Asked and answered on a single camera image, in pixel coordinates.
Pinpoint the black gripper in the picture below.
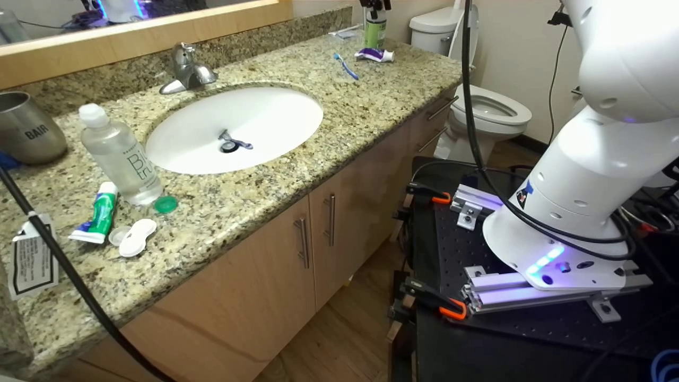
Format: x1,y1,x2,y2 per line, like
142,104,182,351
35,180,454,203
358,0,391,10

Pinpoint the green white pump bottle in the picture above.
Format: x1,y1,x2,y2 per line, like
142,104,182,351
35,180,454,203
363,8,386,49

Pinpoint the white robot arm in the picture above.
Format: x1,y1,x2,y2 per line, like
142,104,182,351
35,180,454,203
483,0,679,275

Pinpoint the green bottle cap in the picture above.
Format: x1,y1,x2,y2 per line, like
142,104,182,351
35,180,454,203
152,195,177,214

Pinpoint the clear plastic bottle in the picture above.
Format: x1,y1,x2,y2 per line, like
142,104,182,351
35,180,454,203
79,104,163,207

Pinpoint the blue white toothbrush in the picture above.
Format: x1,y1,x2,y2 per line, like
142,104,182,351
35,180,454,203
332,54,358,80

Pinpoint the white toilet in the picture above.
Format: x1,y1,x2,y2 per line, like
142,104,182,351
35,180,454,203
410,0,533,163

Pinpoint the chrome faucet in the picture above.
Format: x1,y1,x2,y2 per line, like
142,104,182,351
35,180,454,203
159,42,216,96

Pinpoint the white oval sink basin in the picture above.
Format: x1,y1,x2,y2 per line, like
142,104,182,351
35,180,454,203
147,86,324,174

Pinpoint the black robot cart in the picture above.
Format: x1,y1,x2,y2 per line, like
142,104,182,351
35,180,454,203
388,155,679,382

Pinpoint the green toothpaste tube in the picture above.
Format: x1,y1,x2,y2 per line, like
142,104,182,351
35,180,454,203
69,182,116,245

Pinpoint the wood framed mirror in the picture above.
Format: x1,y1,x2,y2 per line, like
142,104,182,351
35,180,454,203
0,0,292,90

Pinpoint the white contact lens case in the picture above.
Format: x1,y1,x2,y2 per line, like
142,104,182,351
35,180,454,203
119,218,156,259

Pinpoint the wooden vanity cabinet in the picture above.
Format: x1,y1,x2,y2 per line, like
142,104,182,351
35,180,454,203
85,90,452,382

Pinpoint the metal cup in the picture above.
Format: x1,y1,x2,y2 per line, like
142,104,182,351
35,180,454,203
0,91,68,166

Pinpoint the black power cable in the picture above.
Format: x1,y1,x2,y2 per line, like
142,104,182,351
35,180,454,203
0,166,175,382

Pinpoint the white cable tag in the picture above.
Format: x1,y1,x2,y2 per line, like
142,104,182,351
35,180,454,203
9,223,59,300

